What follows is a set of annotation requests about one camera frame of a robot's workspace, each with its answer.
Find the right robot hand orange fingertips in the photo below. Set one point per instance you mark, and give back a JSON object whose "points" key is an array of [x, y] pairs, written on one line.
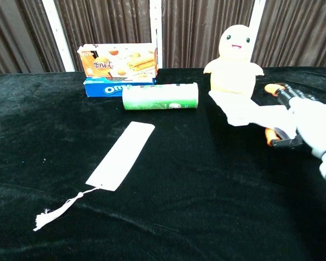
{"points": [[315, 122]]}

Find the white cloth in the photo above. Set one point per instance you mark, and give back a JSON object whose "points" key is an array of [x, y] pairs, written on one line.
{"points": [[241, 111]]}

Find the brown pleated curtain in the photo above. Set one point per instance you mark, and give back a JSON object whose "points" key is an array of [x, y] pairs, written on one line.
{"points": [[298, 32], [16, 35], [103, 24], [195, 32]]}

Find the yellow plush doll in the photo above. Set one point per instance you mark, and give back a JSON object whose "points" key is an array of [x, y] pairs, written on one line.
{"points": [[232, 70]]}

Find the green cylindrical snack can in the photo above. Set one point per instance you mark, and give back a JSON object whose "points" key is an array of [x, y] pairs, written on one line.
{"points": [[160, 98]]}

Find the white bookmark with tassel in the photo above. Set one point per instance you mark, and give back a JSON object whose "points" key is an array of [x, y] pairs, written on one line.
{"points": [[119, 157]]}

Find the orange egg roll biscuit box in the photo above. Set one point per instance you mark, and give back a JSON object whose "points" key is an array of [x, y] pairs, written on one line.
{"points": [[116, 62]]}

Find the black velvet tablecloth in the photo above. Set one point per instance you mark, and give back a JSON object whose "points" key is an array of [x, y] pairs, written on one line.
{"points": [[125, 217]]}

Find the blue Oreo cookie box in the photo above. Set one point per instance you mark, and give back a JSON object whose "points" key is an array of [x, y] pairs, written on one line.
{"points": [[97, 89]]}

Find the white frame post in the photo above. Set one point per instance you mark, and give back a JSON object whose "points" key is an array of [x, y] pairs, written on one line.
{"points": [[58, 35], [156, 24], [256, 13]]}

